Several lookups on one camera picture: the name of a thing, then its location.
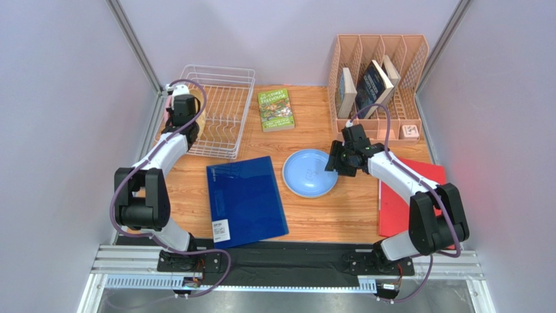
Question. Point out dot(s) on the white book in organizer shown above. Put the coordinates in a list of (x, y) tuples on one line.
[(391, 71)]

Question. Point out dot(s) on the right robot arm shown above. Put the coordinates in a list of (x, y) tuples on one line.
[(437, 221)]

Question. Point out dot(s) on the blue folder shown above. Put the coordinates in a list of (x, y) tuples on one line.
[(245, 203)]

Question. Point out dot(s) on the pink plate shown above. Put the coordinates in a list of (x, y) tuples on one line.
[(167, 107)]

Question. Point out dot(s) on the dark blue book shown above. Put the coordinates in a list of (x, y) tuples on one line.
[(374, 87)]

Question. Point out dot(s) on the blue plate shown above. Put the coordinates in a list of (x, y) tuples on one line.
[(304, 173)]

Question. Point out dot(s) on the white wire dish rack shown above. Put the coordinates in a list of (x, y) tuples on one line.
[(229, 91)]

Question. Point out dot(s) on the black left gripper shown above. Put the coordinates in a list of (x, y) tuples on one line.
[(173, 111)]

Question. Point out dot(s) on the peach file organizer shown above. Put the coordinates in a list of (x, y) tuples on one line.
[(409, 54)]

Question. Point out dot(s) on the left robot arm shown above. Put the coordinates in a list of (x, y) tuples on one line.
[(141, 205)]

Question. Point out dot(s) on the small white box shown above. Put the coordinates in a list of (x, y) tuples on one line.
[(409, 132)]

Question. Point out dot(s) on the green treehouse book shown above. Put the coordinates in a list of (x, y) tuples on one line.
[(275, 110)]

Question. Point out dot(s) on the red folder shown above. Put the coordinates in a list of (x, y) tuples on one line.
[(393, 210)]

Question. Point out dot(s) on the grey book in organizer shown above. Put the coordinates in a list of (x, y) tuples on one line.
[(345, 95)]

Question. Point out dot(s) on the aluminium mounting rail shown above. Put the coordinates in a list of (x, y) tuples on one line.
[(126, 266)]

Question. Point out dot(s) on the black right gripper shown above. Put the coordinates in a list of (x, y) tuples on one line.
[(339, 158)]

